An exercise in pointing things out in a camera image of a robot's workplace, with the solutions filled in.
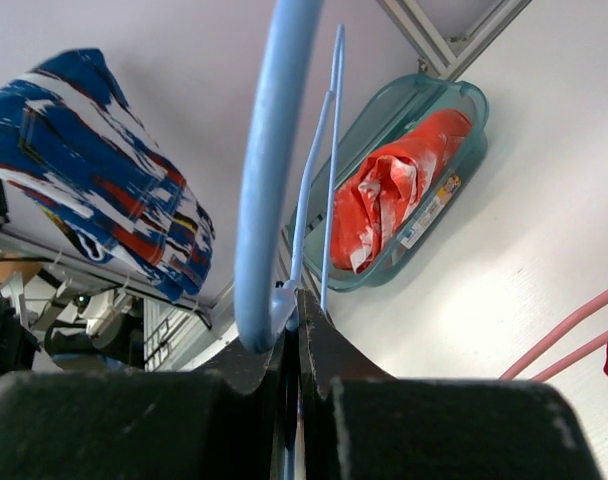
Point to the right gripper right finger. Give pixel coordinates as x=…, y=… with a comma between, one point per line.
x=362, y=423

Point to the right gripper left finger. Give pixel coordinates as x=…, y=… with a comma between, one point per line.
x=215, y=422

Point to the light blue wire hanger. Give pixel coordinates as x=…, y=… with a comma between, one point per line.
x=263, y=312

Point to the blue patterned trousers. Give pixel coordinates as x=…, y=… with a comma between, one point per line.
x=70, y=142

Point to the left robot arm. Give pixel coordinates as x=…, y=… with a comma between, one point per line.
x=76, y=329

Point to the red white garment in basket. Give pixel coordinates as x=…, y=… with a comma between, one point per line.
x=374, y=202

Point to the teal plastic basket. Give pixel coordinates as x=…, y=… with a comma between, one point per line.
x=394, y=111

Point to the left aluminium frame strut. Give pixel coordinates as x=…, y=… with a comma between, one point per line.
x=448, y=57

